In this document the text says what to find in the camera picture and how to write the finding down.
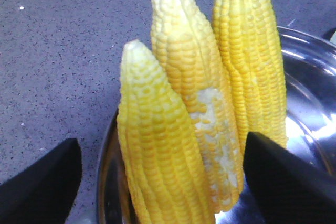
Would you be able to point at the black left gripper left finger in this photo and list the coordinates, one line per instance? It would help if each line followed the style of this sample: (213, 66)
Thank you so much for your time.
(45, 191)

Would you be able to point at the green electric cooking pot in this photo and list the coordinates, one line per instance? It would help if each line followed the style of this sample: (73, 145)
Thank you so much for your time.
(309, 63)

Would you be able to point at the corn cob with pale patch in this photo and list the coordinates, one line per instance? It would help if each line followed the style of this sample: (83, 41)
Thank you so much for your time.
(184, 43)

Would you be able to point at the tall yellow corn cob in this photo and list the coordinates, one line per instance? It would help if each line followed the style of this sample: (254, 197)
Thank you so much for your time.
(249, 44)

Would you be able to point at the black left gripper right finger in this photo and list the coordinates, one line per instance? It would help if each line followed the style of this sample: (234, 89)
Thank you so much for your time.
(286, 188)

